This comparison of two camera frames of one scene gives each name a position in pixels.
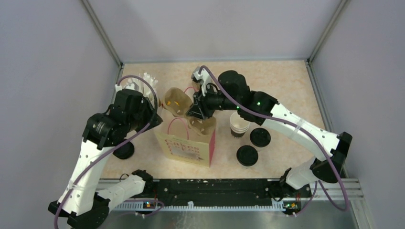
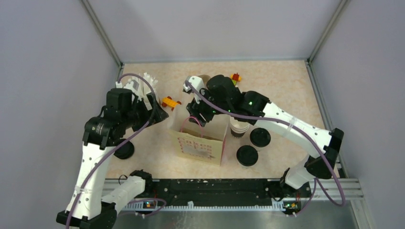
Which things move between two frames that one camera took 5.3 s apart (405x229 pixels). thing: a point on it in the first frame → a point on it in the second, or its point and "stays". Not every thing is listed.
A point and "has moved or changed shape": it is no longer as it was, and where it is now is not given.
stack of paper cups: (239, 125) stays
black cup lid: (247, 155) stays
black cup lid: (260, 137) stays
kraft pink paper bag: (179, 142) has moved or changed shape
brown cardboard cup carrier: (177, 102) has moved or changed shape
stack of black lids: (125, 151) stays
